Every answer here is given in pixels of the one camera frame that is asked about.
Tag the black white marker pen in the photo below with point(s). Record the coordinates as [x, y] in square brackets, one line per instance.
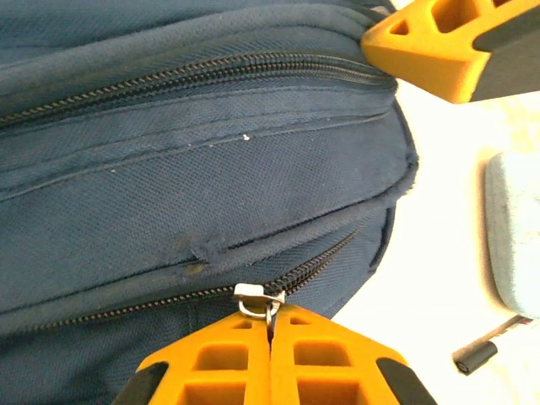
[476, 356]

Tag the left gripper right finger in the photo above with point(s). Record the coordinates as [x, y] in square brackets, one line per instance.
[329, 371]

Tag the blue-grey glasses case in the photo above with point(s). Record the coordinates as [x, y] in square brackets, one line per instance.
[516, 236]

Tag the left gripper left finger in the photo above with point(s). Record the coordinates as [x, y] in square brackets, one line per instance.
[211, 371]

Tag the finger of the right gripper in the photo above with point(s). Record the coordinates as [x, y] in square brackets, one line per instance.
[430, 59]

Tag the navy blue backpack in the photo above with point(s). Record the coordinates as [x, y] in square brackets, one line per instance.
[190, 177]

